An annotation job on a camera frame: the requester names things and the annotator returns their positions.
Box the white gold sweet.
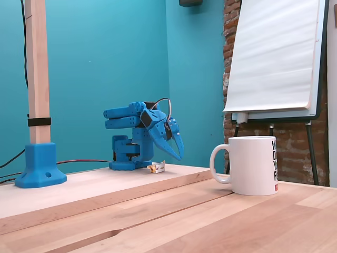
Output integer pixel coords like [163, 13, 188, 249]
[146, 161, 166, 175]

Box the white mug with black letters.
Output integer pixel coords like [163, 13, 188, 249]
[210, 135, 280, 197]

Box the pale wooden base board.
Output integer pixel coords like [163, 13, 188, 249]
[0, 163, 214, 220]

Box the white flipchart paper pad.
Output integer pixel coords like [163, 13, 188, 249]
[222, 0, 321, 113]

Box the flipchart easel with dark legs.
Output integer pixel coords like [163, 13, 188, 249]
[225, 0, 330, 187]

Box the thin servo wire on gripper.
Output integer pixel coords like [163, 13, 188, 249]
[154, 98, 172, 123]

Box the red and black power cable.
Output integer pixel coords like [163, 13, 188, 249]
[56, 159, 114, 166]

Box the black strap on post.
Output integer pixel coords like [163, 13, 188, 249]
[27, 117, 52, 128]

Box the blue post base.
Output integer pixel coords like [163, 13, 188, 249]
[14, 142, 67, 189]

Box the wooden post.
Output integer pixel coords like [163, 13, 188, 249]
[24, 0, 52, 145]

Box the black cable along post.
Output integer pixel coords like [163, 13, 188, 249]
[20, 0, 29, 89]

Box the black cable behind post base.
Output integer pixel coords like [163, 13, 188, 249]
[0, 148, 26, 184]

